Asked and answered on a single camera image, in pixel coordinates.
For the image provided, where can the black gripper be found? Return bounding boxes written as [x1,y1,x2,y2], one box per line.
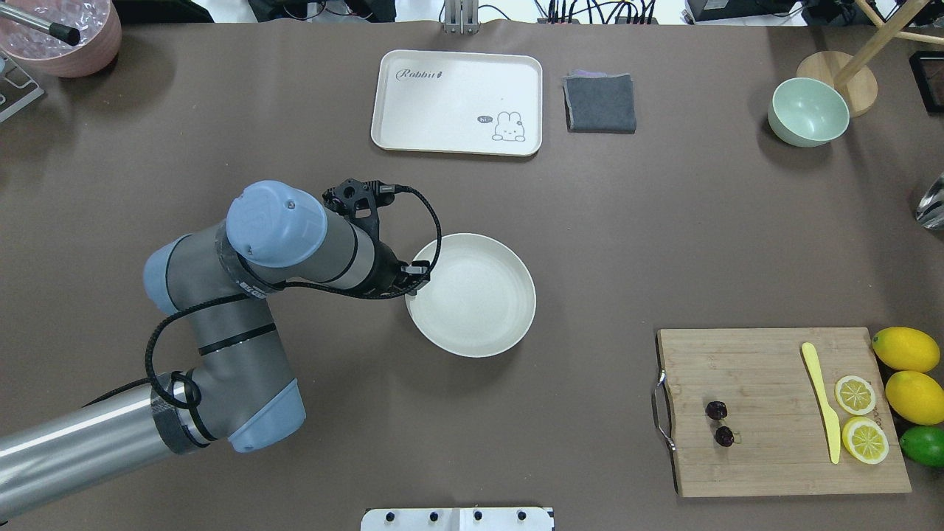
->
[322,179,431,299]

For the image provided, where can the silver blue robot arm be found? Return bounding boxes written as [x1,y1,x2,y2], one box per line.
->
[2,179,437,521]

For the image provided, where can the cream rabbit tray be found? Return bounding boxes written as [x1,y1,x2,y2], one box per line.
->
[370,49,543,157]

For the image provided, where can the round cream plate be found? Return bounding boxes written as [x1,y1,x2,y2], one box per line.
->
[406,233,537,358]

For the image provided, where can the grey folded cloth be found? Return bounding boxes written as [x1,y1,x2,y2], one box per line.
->
[563,70,637,134]

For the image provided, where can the metal scoop black tip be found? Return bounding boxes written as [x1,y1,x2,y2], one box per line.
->
[1,1,81,46]

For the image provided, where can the bamboo cutting board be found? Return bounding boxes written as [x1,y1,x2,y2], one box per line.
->
[655,328,912,498]

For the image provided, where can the mint green bowl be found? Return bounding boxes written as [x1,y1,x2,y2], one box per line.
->
[766,77,852,148]

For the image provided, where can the yellow plastic knife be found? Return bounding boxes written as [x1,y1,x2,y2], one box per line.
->
[800,341,842,465]

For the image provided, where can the lemon slice outer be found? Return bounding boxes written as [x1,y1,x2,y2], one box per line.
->
[835,375,877,416]

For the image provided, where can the lemon slice near lime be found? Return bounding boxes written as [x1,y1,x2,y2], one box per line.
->
[841,416,889,465]

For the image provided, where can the wooden mug tree stand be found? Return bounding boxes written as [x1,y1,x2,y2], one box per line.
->
[796,1,943,117]

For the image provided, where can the yellow lemon outer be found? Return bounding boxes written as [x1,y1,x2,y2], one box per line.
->
[871,327,941,373]

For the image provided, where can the yellow lemon near lime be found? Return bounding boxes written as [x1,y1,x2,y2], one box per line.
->
[884,370,943,426]

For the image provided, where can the metal ice scoop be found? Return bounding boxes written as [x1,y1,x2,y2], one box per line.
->
[914,173,944,231]

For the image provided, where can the green lime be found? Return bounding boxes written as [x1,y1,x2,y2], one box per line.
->
[899,426,943,468]

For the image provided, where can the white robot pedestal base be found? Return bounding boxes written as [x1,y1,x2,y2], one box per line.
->
[360,507,555,530]

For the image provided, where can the aluminium frame post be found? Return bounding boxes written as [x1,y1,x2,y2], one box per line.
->
[442,0,481,35]

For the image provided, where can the white wire cup rack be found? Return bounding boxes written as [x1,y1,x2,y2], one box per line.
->
[0,52,45,123]

